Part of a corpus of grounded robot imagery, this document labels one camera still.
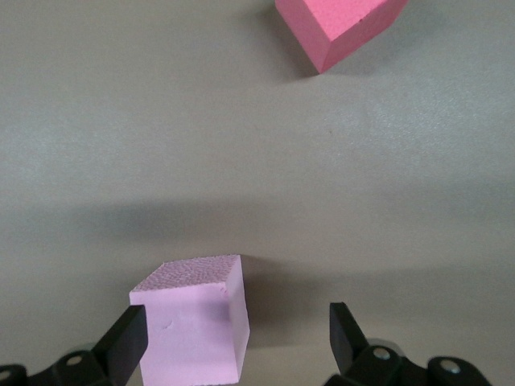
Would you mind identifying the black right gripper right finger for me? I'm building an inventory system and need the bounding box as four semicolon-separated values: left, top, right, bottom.
323;302;494;386

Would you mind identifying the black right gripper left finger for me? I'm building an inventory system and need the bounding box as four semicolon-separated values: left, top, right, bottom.
0;304;150;386

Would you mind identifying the pink foam block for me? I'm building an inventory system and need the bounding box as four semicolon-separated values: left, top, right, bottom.
128;253;251;386

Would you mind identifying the red foam block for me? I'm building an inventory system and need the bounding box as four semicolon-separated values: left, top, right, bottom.
274;0;410;75

